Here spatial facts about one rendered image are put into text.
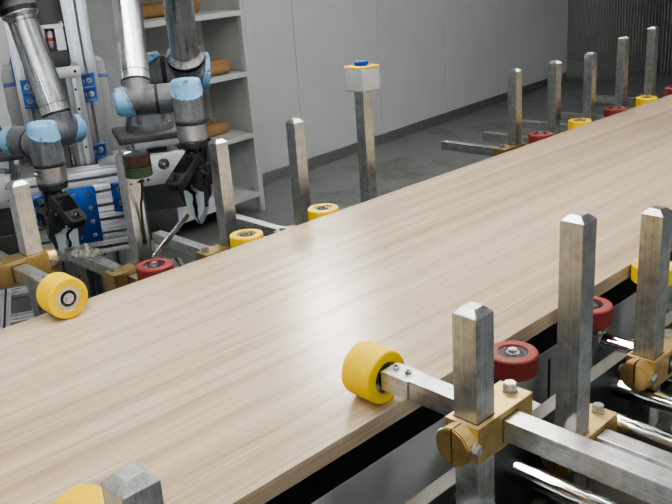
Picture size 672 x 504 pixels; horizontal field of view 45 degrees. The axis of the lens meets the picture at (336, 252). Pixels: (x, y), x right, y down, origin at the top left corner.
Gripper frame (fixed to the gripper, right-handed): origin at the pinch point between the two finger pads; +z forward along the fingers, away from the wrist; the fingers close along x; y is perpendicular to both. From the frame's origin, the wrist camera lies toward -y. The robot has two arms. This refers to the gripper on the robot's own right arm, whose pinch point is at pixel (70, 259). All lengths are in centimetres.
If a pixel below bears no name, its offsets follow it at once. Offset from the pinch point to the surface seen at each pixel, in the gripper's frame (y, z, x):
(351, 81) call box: -29, -36, -76
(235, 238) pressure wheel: -43.2, -8.2, -21.3
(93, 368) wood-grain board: -75, -8, 33
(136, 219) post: -31.2, -15.6, -3.3
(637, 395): -139, 1, -29
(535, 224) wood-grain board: -93, -8, -69
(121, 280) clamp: -32.0, -3.0, 3.2
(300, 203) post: -31, -7, -52
